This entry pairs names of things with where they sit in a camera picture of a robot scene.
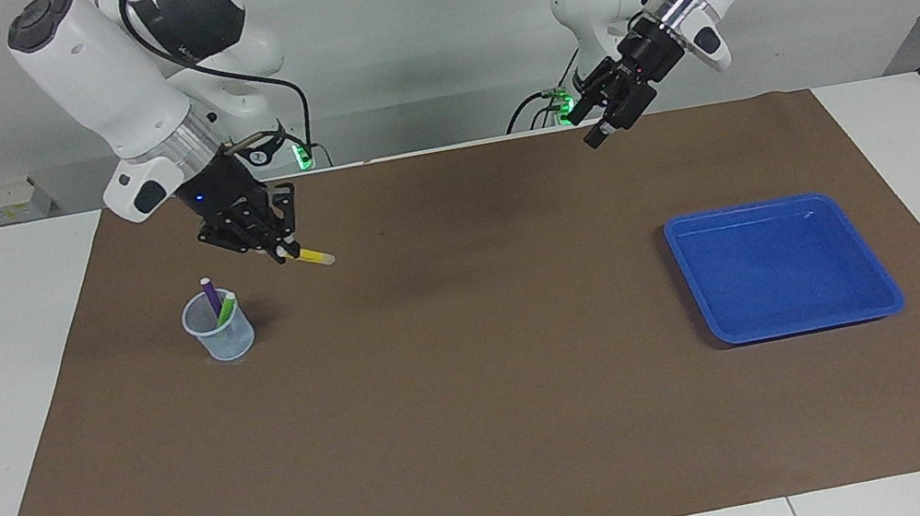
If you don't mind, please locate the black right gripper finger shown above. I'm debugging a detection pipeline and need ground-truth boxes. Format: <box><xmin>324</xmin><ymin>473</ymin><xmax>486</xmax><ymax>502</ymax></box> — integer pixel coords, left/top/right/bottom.
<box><xmin>196</xmin><ymin>218</ymin><xmax>283</xmax><ymax>275</ymax></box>
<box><xmin>266</xmin><ymin>182</ymin><xmax>308</xmax><ymax>264</ymax></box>

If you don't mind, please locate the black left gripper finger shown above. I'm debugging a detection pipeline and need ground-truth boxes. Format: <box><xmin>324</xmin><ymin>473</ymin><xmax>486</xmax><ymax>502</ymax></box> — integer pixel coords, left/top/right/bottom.
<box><xmin>555</xmin><ymin>55</ymin><xmax>634</xmax><ymax>127</ymax></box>
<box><xmin>577</xmin><ymin>80</ymin><xmax>666</xmax><ymax>152</ymax></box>

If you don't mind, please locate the yellow pen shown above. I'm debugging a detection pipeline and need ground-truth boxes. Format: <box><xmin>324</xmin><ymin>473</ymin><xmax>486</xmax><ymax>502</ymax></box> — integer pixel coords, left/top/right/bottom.
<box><xmin>271</xmin><ymin>238</ymin><xmax>336</xmax><ymax>276</ymax></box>

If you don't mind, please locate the purple pen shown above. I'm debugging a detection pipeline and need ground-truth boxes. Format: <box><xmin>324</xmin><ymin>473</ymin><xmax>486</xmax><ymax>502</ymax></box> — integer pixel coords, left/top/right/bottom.
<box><xmin>200</xmin><ymin>276</ymin><xmax>226</xmax><ymax>321</ymax></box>

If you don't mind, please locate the green pen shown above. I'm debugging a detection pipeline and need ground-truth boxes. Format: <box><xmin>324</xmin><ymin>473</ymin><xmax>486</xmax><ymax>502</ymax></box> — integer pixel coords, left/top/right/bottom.
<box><xmin>211</xmin><ymin>291</ymin><xmax>242</xmax><ymax>329</ymax></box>

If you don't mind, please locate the blue plastic tray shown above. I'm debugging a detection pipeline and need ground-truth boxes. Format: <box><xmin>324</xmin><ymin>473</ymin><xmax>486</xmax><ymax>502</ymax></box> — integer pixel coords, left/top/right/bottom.
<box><xmin>661</xmin><ymin>180</ymin><xmax>908</xmax><ymax>354</ymax></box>

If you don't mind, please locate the translucent blue mesh pen cup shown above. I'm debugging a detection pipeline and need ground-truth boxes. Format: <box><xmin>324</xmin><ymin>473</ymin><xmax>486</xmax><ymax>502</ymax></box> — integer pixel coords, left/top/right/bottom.
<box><xmin>177</xmin><ymin>283</ymin><xmax>260</xmax><ymax>369</ymax></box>

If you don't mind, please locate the brown table mat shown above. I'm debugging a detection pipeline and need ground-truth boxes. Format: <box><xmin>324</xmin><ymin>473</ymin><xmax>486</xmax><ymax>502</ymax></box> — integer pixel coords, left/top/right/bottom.
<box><xmin>0</xmin><ymin>67</ymin><xmax>920</xmax><ymax>516</ymax></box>

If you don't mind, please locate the black left base cable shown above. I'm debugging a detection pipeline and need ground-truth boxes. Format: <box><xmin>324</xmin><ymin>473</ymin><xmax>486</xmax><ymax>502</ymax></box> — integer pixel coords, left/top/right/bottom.
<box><xmin>493</xmin><ymin>41</ymin><xmax>593</xmax><ymax>136</ymax></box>

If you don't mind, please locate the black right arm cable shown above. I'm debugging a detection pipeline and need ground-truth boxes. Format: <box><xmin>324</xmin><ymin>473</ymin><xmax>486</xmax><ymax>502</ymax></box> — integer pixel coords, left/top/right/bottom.
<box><xmin>116</xmin><ymin>0</ymin><xmax>319</xmax><ymax>194</ymax></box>

